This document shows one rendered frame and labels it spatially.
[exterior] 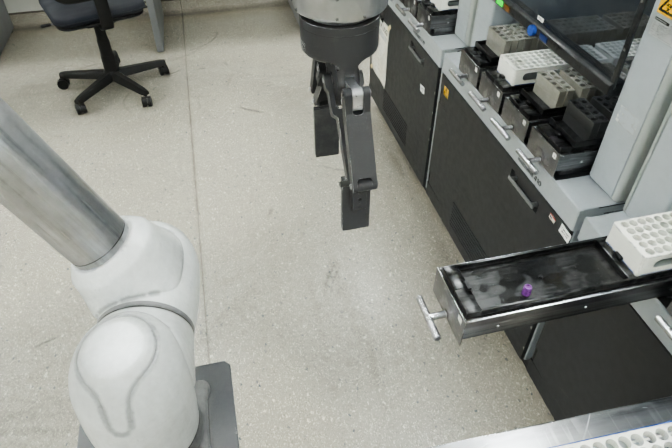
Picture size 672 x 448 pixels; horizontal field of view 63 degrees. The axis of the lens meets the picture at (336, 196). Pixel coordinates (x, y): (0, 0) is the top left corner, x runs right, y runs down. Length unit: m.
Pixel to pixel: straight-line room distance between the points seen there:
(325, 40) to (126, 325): 0.50
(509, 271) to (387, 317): 0.95
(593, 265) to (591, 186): 0.35
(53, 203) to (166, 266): 0.20
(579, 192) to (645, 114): 0.25
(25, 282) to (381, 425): 1.42
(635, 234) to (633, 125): 0.29
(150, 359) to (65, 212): 0.24
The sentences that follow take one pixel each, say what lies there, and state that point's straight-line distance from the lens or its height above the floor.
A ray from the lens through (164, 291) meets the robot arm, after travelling 0.93.
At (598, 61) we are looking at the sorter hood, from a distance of 1.43.
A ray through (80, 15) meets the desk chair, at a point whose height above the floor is 0.53.
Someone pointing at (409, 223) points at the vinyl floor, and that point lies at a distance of 2.35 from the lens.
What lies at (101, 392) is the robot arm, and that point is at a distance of 0.81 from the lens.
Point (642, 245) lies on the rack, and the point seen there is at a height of 0.86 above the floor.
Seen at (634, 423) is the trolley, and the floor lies 0.82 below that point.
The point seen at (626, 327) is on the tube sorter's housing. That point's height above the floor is 0.61.
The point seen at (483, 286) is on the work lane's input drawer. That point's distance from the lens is 1.08.
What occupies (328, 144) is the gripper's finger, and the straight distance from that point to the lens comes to 0.69.
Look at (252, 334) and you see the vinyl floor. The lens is 1.98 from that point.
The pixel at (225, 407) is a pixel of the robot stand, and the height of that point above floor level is 0.70.
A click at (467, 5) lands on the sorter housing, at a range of 2.04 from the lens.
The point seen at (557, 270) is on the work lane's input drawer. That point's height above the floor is 0.80.
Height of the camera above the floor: 1.61
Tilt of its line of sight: 41 degrees down
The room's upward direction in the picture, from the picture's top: straight up
